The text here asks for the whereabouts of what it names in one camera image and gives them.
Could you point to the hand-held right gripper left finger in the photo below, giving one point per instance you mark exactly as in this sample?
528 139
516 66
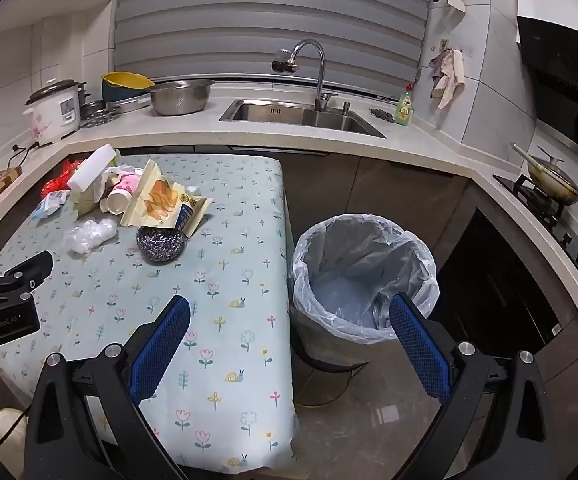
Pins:
161 340

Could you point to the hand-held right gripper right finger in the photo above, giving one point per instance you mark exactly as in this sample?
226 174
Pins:
419 345

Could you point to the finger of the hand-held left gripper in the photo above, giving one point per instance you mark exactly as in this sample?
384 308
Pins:
19 275

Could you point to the steel wool scrubber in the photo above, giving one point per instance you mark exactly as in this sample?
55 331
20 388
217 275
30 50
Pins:
161 245

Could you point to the lined grey trash bin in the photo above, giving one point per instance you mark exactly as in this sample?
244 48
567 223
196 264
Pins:
359 270

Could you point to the pink paper cup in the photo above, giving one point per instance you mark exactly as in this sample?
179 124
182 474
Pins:
118 199

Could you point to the yellow snack bag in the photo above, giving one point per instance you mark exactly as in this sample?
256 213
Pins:
161 200

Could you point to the crumpled white plastic wrapper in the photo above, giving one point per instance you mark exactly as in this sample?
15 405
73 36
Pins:
49 205

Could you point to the crumpled clear plastic bag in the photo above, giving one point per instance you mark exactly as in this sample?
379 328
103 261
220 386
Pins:
89 236

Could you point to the white rounded object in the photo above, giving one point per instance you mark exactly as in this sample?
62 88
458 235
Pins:
6 425

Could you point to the floral tablecloth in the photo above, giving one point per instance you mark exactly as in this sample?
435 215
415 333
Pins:
219 260

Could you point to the black built-in oven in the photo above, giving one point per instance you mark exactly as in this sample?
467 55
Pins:
494 280

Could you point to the red plastic bag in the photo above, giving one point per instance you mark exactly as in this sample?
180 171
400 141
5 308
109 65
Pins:
59 180

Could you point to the white rice cooker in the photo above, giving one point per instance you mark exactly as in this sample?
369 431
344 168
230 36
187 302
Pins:
51 115

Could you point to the grey base cabinet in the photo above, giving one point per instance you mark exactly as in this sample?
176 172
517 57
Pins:
369 190

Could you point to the metal steamer rack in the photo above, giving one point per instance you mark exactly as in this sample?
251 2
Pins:
96 115

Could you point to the black gas stove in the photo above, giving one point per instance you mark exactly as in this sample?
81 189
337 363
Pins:
544 210

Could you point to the steel tray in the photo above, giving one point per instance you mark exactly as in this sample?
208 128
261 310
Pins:
131 104

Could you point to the cream frying pan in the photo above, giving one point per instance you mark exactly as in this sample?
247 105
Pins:
554 180

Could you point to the yellow and blue colander basin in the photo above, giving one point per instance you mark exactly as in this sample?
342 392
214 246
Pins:
126 82

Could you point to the dark scouring pad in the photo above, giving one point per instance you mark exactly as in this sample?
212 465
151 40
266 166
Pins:
381 115

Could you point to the green dish soap bottle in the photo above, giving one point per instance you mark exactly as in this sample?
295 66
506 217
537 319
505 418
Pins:
404 107

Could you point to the steel mixing bowl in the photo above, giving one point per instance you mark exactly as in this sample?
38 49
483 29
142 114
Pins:
179 97

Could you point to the steel sink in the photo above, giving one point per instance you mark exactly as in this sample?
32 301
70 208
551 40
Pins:
279 112

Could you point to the beige hanging cloth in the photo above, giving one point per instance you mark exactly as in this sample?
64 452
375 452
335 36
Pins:
451 77

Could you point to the purple hanging cloth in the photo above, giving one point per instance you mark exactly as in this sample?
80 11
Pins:
438 62

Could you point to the chrome faucet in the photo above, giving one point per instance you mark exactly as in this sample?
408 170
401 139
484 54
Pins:
319 70

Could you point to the black range hood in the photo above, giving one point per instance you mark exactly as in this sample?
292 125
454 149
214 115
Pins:
564 75

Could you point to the grey window blind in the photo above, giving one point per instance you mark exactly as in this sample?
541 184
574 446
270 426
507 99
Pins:
269 20

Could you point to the white hanging scoop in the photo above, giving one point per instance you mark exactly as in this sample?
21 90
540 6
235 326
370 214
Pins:
456 4

